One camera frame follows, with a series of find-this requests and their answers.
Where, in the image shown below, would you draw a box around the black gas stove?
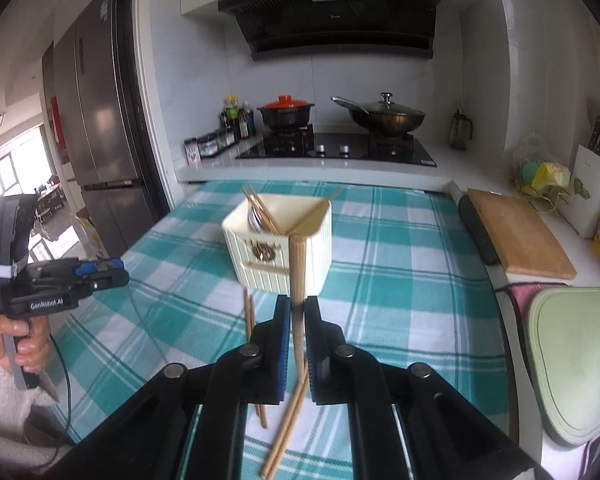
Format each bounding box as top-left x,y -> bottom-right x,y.
235,131 -> 438,167

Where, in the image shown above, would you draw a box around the dark sauce bottle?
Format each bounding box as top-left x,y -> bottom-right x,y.
239,102 -> 257,139

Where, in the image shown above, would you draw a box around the yellow-capped oil bottle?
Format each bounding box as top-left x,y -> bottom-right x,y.
222,95 -> 241,141

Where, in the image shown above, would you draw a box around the teal checked tablecloth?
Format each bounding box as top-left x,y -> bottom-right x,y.
42,179 -> 513,480

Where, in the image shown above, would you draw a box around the grey steel refrigerator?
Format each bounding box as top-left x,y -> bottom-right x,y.
42,0 -> 170,262

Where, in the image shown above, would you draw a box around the glass kettle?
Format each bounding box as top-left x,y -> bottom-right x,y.
449,108 -> 474,151

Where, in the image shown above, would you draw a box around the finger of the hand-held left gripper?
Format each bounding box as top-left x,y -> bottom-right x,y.
78,269 -> 131,295
75,258 -> 125,278

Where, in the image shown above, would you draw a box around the black range hood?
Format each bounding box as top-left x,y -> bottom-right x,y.
218,0 -> 444,62

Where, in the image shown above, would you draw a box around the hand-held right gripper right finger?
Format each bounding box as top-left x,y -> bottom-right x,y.
304,296 -> 537,480

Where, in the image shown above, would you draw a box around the person's left forearm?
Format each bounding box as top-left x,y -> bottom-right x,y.
0,345 -> 58,466

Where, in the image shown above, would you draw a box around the steel spoon dark handle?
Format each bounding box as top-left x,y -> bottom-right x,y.
249,207 -> 272,234

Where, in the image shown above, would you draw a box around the person's left hand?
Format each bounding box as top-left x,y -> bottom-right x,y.
0,312 -> 52,375

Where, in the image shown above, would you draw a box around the black cable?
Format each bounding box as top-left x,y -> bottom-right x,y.
22,332 -> 77,448

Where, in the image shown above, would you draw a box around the green cutting board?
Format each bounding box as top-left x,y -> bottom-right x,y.
524,287 -> 600,447

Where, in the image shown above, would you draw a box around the yellow and green plastic bags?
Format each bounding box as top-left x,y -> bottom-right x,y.
512,132 -> 574,212

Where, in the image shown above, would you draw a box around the white knife block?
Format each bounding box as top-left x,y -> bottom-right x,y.
567,144 -> 600,239

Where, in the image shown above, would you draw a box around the wok with glass lid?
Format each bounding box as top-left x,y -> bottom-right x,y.
331,92 -> 427,135

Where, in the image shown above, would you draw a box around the wooden cutting board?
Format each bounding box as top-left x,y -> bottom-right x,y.
467,188 -> 578,281

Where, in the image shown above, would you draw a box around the cream ribbed utensil box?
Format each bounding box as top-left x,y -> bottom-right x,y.
221,193 -> 334,297

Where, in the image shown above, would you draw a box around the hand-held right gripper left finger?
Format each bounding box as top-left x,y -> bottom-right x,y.
45,294 -> 292,480

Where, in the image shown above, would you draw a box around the pink mat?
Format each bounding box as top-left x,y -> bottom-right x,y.
507,282 -> 571,322

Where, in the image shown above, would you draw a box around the cardboard box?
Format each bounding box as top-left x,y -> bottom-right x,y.
74,214 -> 107,267

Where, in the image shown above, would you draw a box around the spice jar rack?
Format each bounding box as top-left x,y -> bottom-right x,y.
183,128 -> 236,164

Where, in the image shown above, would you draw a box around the black clay pot orange lid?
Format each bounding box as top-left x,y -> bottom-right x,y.
257,94 -> 316,130

